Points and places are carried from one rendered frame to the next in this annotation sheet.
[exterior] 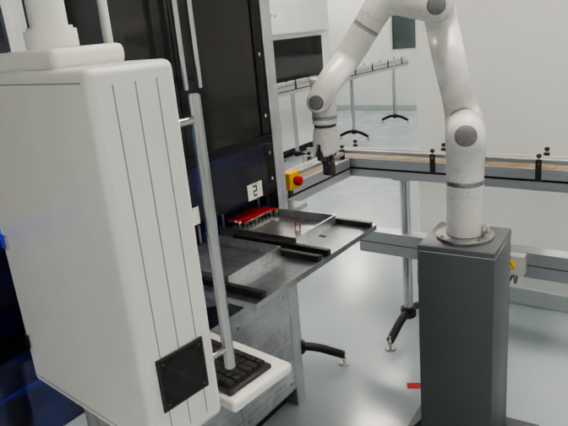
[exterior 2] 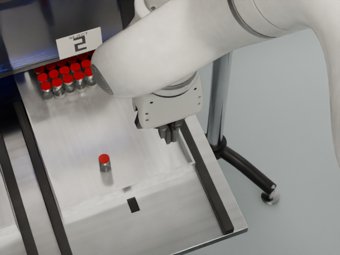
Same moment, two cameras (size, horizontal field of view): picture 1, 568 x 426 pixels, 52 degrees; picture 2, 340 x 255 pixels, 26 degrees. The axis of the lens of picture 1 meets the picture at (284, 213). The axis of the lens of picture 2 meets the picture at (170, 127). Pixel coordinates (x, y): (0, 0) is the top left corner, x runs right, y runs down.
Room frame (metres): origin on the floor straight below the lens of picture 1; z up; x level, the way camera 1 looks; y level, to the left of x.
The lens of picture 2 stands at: (1.47, -0.49, 2.11)
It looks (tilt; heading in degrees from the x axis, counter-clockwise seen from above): 59 degrees down; 32
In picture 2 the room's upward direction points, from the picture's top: straight up
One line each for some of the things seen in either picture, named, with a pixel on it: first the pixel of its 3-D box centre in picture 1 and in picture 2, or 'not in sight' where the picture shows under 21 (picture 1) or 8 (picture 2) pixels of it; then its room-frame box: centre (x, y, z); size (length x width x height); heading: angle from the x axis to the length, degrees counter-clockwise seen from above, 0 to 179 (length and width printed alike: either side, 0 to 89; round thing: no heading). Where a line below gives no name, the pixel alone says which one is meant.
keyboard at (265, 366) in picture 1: (194, 352); not in sight; (1.33, 0.26, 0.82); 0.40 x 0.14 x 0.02; 47
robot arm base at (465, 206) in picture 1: (465, 210); not in sight; (1.85, -0.60, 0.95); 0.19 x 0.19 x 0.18
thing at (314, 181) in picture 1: (300, 177); not in sight; (2.63, -0.09, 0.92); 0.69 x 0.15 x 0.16; 143
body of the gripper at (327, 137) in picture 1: (325, 138); (168, 92); (1.98, -0.17, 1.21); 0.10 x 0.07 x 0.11; 142
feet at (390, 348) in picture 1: (408, 318); not in sight; (2.76, -0.60, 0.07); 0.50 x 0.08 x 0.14; 143
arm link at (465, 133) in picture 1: (465, 149); not in sight; (1.82, -0.59, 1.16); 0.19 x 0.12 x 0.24; 163
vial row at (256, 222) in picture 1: (258, 220); (85, 80); (2.10, 0.10, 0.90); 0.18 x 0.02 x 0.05; 143
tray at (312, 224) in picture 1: (277, 225); (99, 117); (2.04, 0.03, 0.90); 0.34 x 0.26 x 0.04; 53
